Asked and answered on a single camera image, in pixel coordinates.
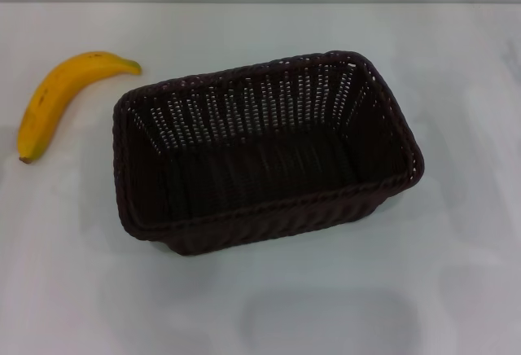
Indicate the yellow banana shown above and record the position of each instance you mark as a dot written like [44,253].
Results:
[45,102]

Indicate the black woven plastic basket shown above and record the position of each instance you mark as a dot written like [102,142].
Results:
[260,176]

